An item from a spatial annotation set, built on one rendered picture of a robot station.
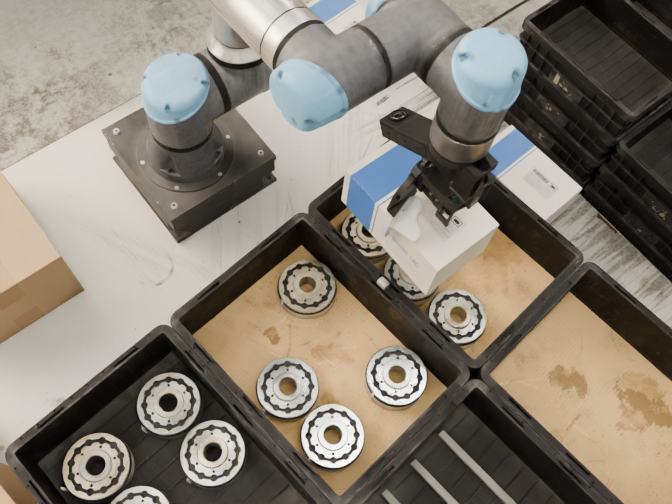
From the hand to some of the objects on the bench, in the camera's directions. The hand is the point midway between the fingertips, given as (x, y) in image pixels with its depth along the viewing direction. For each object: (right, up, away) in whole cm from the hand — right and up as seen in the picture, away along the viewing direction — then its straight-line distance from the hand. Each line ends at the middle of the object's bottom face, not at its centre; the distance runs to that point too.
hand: (418, 205), depth 103 cm
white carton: (+27, +6, +50) cm, 57 cm away
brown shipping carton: (-79, -9, +35) cm, 87 cm away
